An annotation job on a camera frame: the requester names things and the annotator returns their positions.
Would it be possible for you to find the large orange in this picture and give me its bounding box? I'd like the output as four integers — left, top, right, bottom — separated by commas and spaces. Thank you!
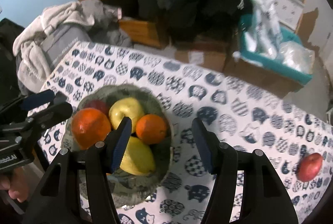
71, 108, 111, 150

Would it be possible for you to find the green pear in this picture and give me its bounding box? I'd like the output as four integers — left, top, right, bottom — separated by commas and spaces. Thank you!
120, 136, 156, 176

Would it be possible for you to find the clear plastic bag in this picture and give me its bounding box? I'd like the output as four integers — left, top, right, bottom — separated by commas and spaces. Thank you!
277, 41, 315, 75

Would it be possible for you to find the orange front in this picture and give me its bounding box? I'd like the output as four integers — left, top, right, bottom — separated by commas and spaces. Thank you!
135, 114, 168, 145

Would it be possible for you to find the white rice bag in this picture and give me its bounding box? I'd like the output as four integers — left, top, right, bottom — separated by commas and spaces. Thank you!
238, 0, 282, 60

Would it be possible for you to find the green ceramic bowl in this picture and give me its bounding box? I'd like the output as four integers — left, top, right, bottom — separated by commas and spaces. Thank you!
78, 85, 174, 208

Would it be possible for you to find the pile of grey clothes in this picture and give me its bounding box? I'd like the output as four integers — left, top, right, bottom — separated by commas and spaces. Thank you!
12, 0, 132, 95

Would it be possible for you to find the yellow apple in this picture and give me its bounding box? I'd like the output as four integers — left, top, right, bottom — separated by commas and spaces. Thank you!
108, 97, 145, 133

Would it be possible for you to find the dark red apple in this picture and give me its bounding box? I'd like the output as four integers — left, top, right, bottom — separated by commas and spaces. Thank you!
84, 99, 110, 116

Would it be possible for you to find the cat pattern tablecloth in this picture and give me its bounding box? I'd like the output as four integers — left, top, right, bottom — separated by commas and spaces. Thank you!
43, 42, 332, 223

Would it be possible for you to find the teal cardboard box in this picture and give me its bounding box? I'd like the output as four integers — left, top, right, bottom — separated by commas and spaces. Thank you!
234, 14, 314, 86

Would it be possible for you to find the white patterned storage box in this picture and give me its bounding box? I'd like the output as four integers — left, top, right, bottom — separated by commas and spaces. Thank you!
274, 0, 304, 31

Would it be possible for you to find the person left hand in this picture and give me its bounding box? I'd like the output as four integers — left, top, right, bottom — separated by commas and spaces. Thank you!
0, 168, 29, 203

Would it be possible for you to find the brown cardboard box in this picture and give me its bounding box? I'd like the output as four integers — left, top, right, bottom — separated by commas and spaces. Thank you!
174, 41, 229, 72

